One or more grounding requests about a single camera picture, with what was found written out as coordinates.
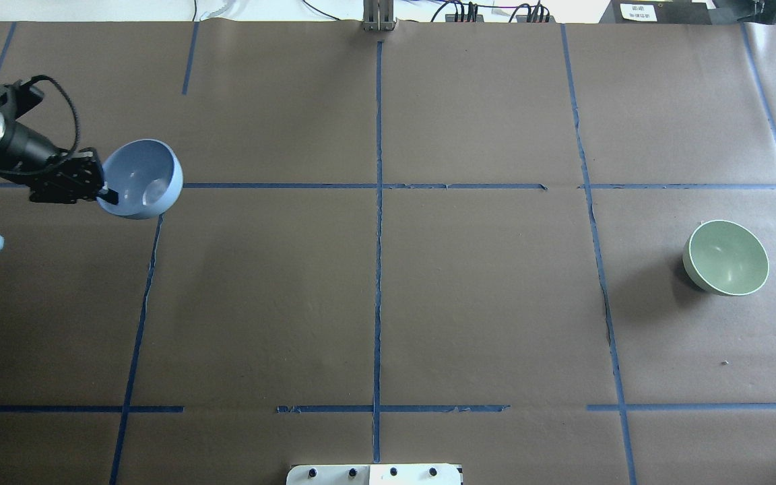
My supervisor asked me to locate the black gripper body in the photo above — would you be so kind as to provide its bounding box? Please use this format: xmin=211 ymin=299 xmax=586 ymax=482
xmin=28 ymin=150 xmax=106 ymax=205

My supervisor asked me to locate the blue bowl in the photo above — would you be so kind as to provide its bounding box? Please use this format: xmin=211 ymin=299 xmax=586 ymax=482
xmin=96 ymin=139 xmax=184 ymax=219

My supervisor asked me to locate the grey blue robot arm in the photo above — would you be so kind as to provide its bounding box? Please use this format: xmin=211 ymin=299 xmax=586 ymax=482
xmin=0 ymin=85 xmax=120 ymax=205

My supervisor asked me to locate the green bowl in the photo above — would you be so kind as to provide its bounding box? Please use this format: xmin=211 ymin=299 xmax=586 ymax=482
xmin=681 ymin=219 xmax=770 ymax=296

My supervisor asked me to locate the black power strip left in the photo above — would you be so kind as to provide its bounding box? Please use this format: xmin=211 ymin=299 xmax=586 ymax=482
xmin=431 ymin=1 xmax=484 ymax=24

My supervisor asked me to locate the black power strip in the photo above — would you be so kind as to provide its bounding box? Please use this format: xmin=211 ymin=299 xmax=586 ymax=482
xmin=509 ymin=1 xmax=555 ymax=24
xmin=431 ymin=1 xmax=484 ymax=24

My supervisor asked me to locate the black power strip right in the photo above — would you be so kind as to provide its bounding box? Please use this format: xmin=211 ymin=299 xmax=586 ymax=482
xmin=509 ymin=1 xmax=555 ymax=24

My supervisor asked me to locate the black box with label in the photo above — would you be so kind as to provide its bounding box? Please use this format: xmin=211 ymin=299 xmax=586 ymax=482
xmin=598 ymin=1 xmax=712 ymax=25

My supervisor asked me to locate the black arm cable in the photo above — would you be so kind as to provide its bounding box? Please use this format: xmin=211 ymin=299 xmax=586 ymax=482
xmin=0 ymin=74 xmax=99 ymax=179

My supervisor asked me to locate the aluminium frame post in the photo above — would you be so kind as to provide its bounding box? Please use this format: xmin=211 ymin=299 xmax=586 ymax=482
xmin=362 ymin=0 xmax=397 ymax=32

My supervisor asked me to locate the white pedestal base plate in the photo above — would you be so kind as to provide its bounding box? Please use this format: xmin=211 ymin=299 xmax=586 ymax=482
xmin=286 ymin=463 xmax=464 ymax=484

